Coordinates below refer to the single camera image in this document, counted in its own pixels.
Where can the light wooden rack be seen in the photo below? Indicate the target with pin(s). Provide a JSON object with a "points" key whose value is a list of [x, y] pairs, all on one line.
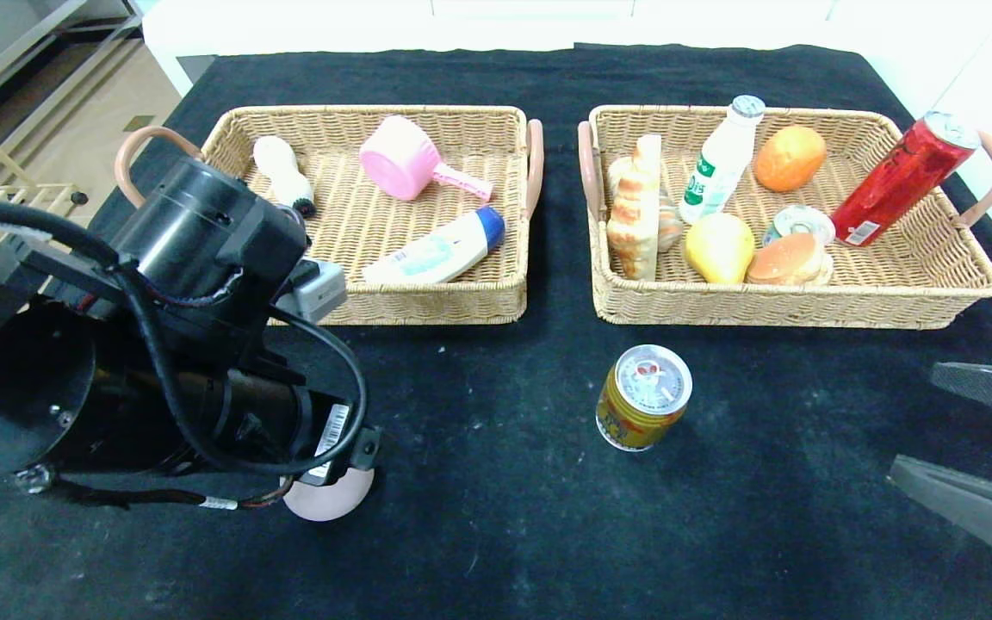
{"points": [[22, 194]]}

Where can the striped long bread roll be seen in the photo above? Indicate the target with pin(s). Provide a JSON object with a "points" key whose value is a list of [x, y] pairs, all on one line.
{"points": [[671, 228]]}

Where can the white lotion bottle blue cap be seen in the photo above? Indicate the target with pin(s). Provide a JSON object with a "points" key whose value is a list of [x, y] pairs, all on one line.
{"points": [[436, 254]]}

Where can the round orange bun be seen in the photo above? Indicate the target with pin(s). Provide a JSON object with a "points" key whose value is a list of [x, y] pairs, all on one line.
{"points": [[789, 159]]}

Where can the yellow pear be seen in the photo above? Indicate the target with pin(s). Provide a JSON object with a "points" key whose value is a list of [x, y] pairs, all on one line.
{"points": [[720, 250]]}

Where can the pale pink egg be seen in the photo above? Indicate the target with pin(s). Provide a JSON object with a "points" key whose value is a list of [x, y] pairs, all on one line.
{"points": [[332, 504]]}

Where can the striped croissant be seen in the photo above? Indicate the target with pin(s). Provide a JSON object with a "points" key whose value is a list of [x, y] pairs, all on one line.
{"points": [[634, 224]]}

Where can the white roll-on bottle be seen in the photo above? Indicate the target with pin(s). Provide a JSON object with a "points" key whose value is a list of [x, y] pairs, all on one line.
{"points": [[281, 172]]}

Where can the white milk drink bottle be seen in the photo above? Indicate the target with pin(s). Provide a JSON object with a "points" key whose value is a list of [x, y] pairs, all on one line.
{"points": [[711, 172]]}

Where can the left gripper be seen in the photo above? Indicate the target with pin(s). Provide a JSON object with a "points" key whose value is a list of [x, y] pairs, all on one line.
{"points": [[334, 437]]}

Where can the gold drink can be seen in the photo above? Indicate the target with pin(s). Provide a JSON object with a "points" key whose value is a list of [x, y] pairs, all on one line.
{"points": [[642, 405]]}

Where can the burger bun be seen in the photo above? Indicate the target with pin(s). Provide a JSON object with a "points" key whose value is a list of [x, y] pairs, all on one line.
{"points": [[789, 261]]}

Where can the small silver tin can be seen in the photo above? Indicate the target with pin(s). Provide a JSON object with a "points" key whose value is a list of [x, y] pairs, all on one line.
{"points": [[799, 222]]}

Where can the black tablecloth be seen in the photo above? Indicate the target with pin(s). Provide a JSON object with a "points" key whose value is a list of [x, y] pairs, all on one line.
{"points": [[548, 534]]}

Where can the tall red drink can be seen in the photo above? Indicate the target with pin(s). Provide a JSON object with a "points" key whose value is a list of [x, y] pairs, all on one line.
{"points": [[901, 181]]}

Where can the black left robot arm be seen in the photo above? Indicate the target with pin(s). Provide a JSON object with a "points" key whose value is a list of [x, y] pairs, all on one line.
{"points": [[117, 405]]}

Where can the white table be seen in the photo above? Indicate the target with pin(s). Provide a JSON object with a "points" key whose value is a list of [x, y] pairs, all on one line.
{"points": [[375, 26]]}

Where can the pink saucepan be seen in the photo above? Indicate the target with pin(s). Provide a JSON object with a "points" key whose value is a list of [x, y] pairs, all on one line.
{"points": [[401, 164]]}

